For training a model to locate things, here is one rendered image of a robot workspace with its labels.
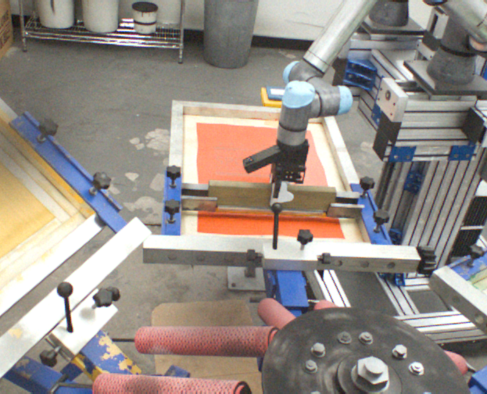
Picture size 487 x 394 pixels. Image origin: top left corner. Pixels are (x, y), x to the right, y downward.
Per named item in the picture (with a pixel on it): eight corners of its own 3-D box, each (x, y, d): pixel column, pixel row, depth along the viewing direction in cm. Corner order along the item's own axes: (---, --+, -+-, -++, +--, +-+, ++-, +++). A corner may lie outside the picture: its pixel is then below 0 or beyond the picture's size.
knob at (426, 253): (401, 260, 159) (409, 238, 155) (421, 261, 160) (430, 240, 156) (409, 280, 153) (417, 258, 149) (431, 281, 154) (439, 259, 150)
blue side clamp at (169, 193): (163, 189, 180) (165, 170, 176) (180, 190, 180) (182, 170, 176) (159, 256, 156) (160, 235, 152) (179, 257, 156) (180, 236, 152)
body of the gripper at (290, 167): (302, 187, 163) (311, 148, 156) (270, 184, 162) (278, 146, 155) (298, 171, 169) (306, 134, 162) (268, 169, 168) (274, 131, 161)
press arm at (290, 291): (270, 268, 149) (273, 253, 146) (294, 269, 150) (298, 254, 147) (278, 321, 135) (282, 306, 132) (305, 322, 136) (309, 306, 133)
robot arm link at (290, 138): (280, 131, 152) (276, 116, 159) (277, 147, 155) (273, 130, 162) (309, 133, 153) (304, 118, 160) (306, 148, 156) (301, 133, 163)
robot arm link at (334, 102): (333, 74, 163) (299, 77, 158) (358, 92, 155) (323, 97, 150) (327, 100, 167) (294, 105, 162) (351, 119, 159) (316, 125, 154)
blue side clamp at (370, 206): (345, 198, 187) (350, 180, 183) (361, 199, 187) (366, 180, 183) (368, 264, 162) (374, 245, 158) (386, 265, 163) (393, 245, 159)
